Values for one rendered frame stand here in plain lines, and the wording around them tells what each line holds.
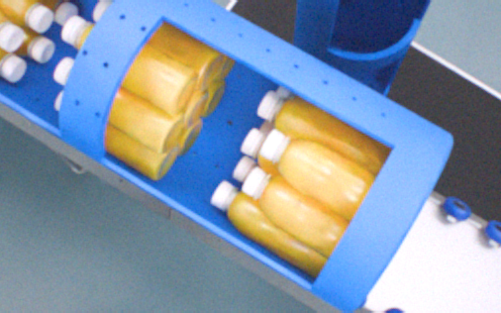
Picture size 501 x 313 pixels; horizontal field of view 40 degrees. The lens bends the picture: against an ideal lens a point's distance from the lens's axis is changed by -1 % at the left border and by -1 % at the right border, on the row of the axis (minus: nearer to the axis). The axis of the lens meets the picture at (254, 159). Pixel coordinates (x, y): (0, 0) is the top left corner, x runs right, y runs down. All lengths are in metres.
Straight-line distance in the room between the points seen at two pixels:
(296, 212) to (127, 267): 1.22
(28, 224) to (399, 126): 1.49
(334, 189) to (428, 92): 1.21
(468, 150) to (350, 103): 1.19
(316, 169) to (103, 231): 1.31
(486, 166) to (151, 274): 1.01
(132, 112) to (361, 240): 0.36
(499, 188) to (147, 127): 1.28
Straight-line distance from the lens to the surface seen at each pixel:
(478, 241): 1.18
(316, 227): 0.93
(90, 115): 0.93
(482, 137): 2.07
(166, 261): 2.08
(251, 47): 0.91
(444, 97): 2.08
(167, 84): 0.93
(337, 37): 2.09
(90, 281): 2.11
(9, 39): 1.09
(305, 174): 0.89
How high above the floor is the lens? 2.04
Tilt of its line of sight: 75 degrees down
